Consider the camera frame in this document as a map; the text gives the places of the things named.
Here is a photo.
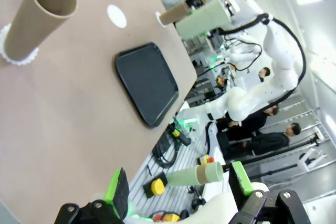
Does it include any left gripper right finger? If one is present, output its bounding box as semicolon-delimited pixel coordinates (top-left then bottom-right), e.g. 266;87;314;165
228;161;316;224

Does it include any black tripod stand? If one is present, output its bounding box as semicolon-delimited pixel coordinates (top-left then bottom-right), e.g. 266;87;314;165
228;126;324;180

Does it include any white clamp bracket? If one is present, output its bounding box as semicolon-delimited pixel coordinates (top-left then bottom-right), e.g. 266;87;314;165
297;147;332;174

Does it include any person in black clothes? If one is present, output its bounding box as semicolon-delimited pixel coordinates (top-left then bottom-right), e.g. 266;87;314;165
243;122;301;156
217;105;279;141

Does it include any brown plastic cup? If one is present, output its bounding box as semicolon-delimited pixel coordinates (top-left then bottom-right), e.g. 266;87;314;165
4;0;78;62
195;165;208;184
159;1;191;25

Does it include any yellow button on black base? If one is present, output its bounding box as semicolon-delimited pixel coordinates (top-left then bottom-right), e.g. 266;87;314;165
143;173;169;199

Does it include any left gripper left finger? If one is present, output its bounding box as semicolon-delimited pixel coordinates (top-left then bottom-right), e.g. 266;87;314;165
54;167;131;224

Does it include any yellow emergency stop box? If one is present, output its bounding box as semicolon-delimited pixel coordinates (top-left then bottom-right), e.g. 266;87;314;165
197;155;216;166
152;212;182;223

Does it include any black plastic tray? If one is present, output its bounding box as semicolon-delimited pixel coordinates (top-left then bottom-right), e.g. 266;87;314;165
115;41;180;128

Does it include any black sleeved right arm cable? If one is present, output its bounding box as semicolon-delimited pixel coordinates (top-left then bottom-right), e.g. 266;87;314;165
219;13;307;109

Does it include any person with black hair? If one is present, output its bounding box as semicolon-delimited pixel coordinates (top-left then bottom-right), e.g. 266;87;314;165
258;67;271;83

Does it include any coiled black cable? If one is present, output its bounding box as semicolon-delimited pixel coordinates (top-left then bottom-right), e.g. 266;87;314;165
151;132;181;169

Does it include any white camera on tripod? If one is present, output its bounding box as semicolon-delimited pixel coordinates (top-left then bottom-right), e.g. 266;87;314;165
313;126;324;141

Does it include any black and yellow hand pendant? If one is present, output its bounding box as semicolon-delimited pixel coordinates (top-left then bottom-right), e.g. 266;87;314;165
167;123;192;146

